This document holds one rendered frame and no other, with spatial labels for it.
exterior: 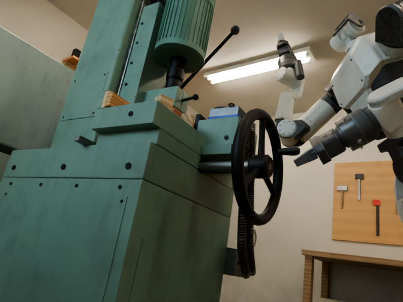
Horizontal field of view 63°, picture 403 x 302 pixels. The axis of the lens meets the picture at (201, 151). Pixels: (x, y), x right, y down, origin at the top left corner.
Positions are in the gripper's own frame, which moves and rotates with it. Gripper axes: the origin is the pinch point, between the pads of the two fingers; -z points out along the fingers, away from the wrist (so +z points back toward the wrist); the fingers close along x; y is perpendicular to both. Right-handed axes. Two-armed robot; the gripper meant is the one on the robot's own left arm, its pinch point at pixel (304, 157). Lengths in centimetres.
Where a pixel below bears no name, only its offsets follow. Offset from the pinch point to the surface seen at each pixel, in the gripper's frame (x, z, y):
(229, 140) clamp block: -1.3, -14.5, 14.8
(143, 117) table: -17.3, -25.1, 31.5
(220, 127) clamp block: 2.1, -15.2, 18.8
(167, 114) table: -13.4, -21.2, 29.2
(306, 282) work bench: 198, -70, -159
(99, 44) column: 28, -42, 67
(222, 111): 6.4, -13.2, 22.2
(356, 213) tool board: 275, 0, -157
